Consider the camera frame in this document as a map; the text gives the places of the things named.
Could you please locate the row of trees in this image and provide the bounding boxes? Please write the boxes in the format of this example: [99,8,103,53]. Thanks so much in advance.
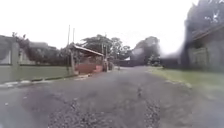
[78,33,162,66]

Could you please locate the grey asphalt road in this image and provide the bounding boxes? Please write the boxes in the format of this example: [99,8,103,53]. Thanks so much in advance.
[0,65,224,128]

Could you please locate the pole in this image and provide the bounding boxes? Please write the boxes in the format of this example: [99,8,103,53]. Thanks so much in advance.
[72,27,76,46]
[66,24,72,68]

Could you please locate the grass verge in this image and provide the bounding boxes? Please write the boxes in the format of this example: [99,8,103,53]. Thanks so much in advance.
[146,66,224,93]

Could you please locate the pale kerb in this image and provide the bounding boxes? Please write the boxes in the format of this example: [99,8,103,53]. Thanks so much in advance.
[0,73,90,90]

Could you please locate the grey building with roof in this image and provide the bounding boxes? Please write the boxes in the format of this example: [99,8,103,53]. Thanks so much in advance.
[184,23,224,73]

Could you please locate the large dark tree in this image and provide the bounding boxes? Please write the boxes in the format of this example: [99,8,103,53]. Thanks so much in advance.
[183,0,224,36]

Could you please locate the roofed shelter with red wall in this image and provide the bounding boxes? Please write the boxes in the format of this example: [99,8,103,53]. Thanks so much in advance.
[69,44,109,76]

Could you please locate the bushes behind wall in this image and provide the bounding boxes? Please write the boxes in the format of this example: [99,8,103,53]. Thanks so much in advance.
[11,31,72,67]

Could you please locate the pale green wall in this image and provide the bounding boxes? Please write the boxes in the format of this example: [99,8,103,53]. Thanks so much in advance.
[0,35,73,84]

